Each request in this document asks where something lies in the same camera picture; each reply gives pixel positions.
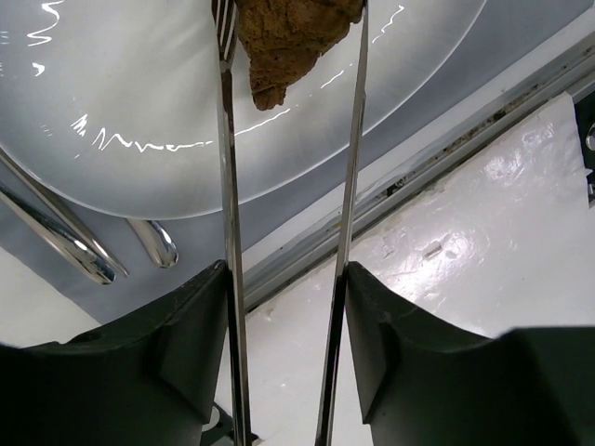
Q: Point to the brown croissant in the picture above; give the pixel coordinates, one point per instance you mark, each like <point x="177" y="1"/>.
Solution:
<point x="283" y="40"/>

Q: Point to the silver spoon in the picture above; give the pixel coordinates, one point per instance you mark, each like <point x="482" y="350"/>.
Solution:
<point x="156" y="241"/>

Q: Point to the white oval plate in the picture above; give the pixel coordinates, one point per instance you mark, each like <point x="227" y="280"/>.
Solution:
<point x="112" y="105"/>

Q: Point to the silver knife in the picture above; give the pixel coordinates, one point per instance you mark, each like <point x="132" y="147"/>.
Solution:
<point x="62" y="240"/>

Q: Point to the silver tongs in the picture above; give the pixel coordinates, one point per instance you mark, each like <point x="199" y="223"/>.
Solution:
<point x="225" y="17"/>

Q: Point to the silver fork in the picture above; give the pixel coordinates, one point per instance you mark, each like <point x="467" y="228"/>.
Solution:
<point x="65" y="215"/>

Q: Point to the aluminium table rail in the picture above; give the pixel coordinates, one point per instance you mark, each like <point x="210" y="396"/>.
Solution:
<point x="310" y="237"/>

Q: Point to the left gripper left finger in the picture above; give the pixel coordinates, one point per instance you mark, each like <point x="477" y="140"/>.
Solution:
<point x="148" y="378"/>

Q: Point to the grey placemat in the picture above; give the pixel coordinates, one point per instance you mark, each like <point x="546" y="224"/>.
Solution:
<point x="35" y="280"/>

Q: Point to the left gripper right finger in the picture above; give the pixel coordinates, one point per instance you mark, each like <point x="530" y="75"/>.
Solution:
<point x="424" y="381"/>

